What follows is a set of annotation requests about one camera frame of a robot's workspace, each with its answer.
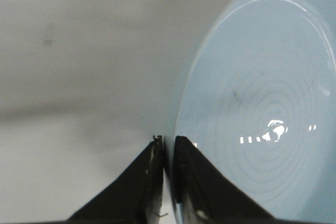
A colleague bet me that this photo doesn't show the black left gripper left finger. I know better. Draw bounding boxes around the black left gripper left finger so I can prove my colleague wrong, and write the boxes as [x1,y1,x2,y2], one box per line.
[68,136,163,221]

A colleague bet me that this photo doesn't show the light blue round plate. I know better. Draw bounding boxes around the light blue round plate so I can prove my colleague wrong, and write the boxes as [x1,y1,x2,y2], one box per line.
[174,0,335,223]

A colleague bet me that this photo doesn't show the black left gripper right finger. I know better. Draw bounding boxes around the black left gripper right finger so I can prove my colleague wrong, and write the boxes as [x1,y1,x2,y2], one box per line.
[173,136,276,221]

